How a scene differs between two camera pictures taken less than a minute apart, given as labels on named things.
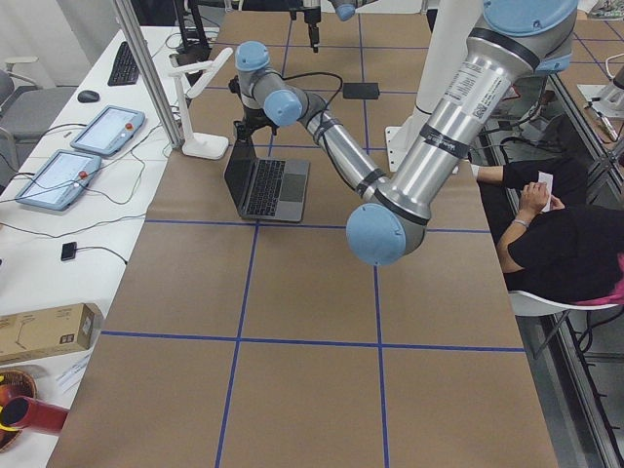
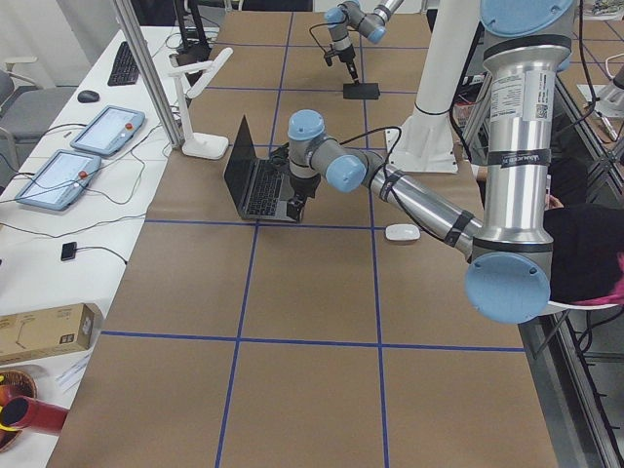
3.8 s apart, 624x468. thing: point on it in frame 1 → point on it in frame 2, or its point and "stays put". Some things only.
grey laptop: (265, 188) stays put
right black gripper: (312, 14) → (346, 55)
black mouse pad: (361, 91) stays put
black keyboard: (126, 70) stays put
